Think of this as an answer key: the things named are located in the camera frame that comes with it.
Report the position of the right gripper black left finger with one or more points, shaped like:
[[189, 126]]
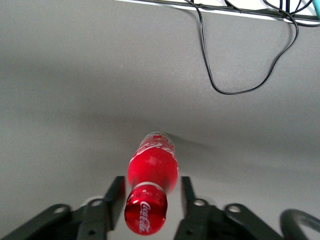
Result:
[[113, 200]]

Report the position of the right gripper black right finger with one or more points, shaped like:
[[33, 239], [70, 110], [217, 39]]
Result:
[[190, 200]]

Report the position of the red coke bottle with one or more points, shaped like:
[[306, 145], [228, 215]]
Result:
[[152, 170]]

